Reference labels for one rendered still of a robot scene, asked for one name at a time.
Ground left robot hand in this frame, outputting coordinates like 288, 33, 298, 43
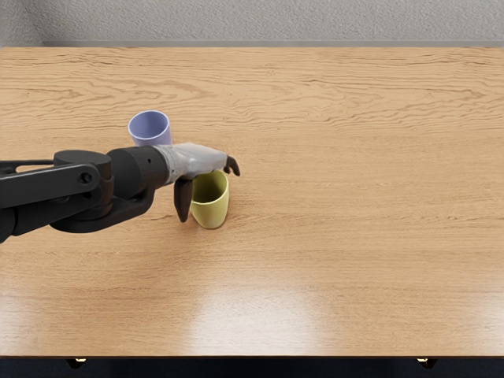
155, 142, 242, 224

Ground lavender cup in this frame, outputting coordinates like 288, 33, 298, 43
127, 110, 174, 149

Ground yellow-green cup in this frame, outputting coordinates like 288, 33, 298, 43
189, 169, 230, 230

